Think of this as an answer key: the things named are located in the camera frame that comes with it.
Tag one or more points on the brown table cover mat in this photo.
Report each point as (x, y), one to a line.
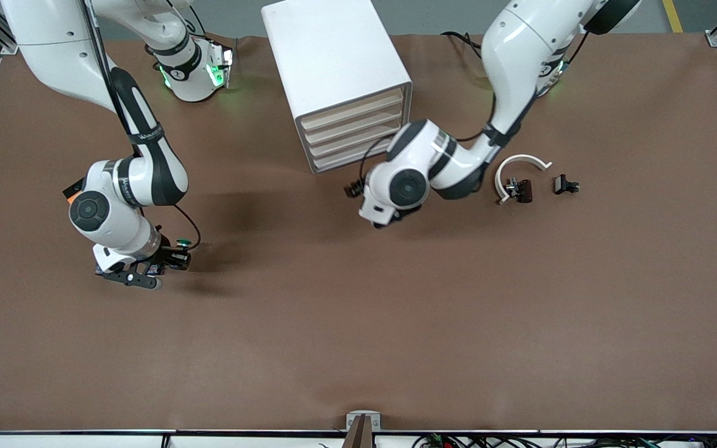
(358, 311)

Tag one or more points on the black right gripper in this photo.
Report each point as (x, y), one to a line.
(168, 259)

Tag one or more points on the white plastic drawer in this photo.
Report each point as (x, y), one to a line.
(352, 125)
(352, 140)
(352, 155)
(352, 111)

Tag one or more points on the white drawer cabinet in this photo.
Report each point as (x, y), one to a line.
(333, 56)

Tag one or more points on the white curved plastic clip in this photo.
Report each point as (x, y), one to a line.
(500, 174)

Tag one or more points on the dark brown small component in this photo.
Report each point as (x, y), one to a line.
(524, 190)

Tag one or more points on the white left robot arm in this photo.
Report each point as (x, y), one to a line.
(514, 50)

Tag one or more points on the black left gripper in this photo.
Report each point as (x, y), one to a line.
(355, 188)

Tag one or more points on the green push button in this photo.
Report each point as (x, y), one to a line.
(182, 241)

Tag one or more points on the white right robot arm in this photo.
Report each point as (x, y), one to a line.
(125, 186)

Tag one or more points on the orange box with hole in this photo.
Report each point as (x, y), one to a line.
(72, 198)

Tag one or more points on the black small component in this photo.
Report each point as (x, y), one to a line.
(562, 185)

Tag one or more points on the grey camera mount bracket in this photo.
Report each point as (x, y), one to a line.
(363, 426)

